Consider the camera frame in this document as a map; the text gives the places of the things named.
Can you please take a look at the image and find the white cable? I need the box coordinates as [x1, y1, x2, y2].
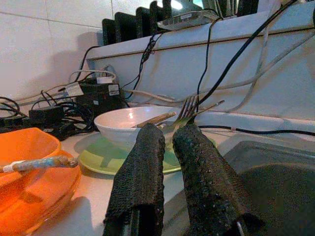
[124, 40, 315, 103]

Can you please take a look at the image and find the brown chopstick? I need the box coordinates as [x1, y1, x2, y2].
[194, 99, 225, 117]
[131, 112, 177, 128]

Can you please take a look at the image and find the light green plate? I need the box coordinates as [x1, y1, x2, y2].
[78, 134, 219, 176]

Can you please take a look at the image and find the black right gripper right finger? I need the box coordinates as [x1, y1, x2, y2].
[172, 124, 266, 236]

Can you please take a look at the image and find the silver metal fork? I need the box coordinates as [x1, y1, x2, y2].
[161, 95, 200, 131]

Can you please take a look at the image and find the brown patterned stick utensil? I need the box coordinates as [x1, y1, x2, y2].
[0, 156, 80, 174]

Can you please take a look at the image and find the black power strip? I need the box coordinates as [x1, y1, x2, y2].
[0, 117, 95, 141]

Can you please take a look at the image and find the thick black cable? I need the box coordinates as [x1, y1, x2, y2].
[198, 0, 300, 105]

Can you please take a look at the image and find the black power adapter block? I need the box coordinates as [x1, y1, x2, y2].
[75, 77, 124, 113]

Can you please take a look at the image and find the tangled thin black cable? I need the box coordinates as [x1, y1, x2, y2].
[122, 33, 164, 93]

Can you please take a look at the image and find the orange square bowl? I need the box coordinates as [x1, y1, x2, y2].
[0, 127, 82, 212]

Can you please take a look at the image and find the white ceramic bowl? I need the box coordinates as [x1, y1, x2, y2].
[94, 106, 195, 151]

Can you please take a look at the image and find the clear plastic box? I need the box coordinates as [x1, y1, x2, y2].
[157, 10, 223, 31]

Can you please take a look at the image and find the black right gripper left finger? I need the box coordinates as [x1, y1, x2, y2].
[102, 122, 166, 236]

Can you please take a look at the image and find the black slotted rack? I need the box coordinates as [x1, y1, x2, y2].
[101, 0, 173, 47]

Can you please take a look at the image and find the small black power adapter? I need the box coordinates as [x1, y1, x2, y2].
[29, 105, 65, 123]

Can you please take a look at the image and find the orange shallow plate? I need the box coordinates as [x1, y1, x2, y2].
[0, 186, 78, 236]

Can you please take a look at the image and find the stainless steel sink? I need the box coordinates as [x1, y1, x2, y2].
[161, 140, 315, 236]

